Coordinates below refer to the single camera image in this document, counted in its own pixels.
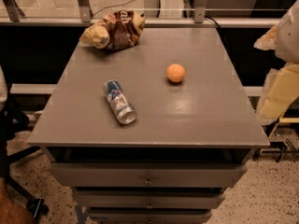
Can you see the metal window rail frame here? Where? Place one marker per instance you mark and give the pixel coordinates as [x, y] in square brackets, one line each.
[158, 13]

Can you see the person leg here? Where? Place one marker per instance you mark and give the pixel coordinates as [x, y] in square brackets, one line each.
[10, 212]

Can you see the brown chip bag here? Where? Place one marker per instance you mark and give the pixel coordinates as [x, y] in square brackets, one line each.
[116, 31]

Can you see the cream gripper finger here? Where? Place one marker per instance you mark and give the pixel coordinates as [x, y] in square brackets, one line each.
[280, 89]
[268, 40]

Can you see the blue silver drink can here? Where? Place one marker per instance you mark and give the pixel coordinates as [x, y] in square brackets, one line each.
[122, 109]

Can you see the grey drawer cabinet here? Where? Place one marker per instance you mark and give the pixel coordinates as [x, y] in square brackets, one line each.
[190, 140]

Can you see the orange fruit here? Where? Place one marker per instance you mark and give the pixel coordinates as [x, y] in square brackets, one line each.
[175, 72]

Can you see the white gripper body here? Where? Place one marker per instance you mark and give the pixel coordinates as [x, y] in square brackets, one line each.
[288, 37]

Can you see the yellow metal stand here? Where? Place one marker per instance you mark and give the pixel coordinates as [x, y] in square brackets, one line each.
[279, 138]

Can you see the black office chair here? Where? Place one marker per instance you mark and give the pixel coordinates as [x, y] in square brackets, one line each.
[12, 120]

